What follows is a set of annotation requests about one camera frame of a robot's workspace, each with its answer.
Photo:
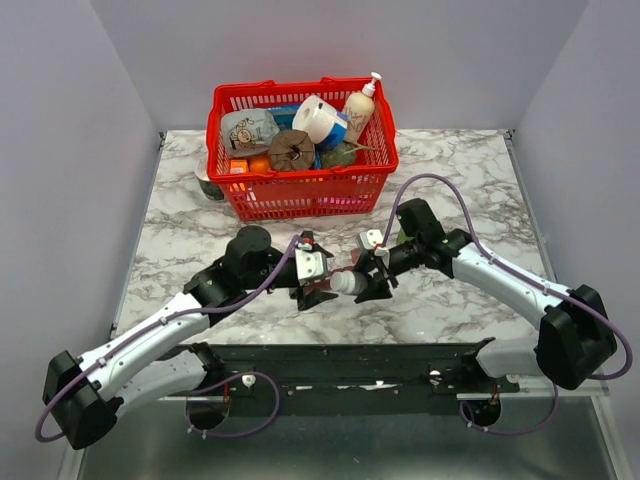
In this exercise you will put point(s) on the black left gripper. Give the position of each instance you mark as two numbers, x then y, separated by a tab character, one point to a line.
313	299

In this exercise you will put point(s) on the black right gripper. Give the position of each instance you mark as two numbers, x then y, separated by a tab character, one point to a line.
369	262

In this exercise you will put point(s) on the white pill bottle blue label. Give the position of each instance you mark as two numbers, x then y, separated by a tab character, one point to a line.
348	282

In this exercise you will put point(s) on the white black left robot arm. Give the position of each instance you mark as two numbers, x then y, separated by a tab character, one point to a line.
83	395

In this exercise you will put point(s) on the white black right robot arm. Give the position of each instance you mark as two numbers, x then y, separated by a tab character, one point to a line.
574	337

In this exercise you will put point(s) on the red plastic shopping basket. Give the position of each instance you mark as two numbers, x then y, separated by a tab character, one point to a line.
308	193

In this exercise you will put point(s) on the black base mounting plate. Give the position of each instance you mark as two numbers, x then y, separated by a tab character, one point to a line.
343	379

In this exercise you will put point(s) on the orange fruit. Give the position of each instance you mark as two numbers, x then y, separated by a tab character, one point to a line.
259	163

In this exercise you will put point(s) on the green netted melon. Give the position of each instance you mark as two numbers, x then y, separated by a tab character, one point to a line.
342	156

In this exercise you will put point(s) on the brown pleated paper package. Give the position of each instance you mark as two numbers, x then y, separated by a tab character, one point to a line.
291	151

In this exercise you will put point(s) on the orange small box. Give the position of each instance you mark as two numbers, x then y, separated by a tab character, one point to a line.
239	166

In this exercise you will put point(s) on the dark cup behind basket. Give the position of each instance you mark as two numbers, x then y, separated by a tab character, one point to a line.
209	189

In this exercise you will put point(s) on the grey cartoon snack bag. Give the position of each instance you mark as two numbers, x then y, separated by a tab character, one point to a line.
248	132

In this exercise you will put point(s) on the white toilet paper roll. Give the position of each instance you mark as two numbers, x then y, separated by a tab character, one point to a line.
325	126

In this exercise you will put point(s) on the cream lotion pump bottle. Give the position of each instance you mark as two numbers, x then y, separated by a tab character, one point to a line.
359	107

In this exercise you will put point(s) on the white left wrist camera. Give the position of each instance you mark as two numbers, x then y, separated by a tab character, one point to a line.
310	265

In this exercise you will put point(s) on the aluminium rail frame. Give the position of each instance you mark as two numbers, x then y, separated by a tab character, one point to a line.
550	387

